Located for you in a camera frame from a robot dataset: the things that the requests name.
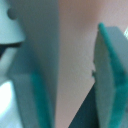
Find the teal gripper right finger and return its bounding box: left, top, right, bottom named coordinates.
left=94, top=23, right=128, bottom=128

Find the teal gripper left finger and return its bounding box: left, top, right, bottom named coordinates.
left=8, top=43, right=56, bottom=128

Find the grey toy pot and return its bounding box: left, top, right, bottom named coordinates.
left=0, top=0, right=59, bottom=128

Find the brown toy stove board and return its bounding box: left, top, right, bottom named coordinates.
left=56, top=0, right=128, bottom=128

